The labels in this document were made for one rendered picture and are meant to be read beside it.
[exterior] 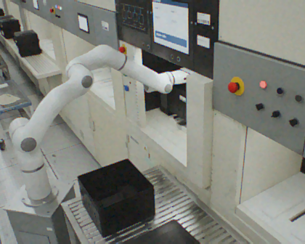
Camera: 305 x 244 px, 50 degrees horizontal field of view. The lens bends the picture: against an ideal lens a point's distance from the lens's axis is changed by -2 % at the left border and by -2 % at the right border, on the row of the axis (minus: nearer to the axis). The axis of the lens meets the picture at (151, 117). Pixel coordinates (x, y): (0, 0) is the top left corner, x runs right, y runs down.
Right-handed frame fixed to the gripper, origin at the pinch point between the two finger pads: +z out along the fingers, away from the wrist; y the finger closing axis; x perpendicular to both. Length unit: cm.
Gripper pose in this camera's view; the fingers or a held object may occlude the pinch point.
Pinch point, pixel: (192, 72)
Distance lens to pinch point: 199.7
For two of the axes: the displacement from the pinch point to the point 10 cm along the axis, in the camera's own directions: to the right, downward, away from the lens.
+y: 5.1, 3.7, -7.7
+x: -0.5, -8.9, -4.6
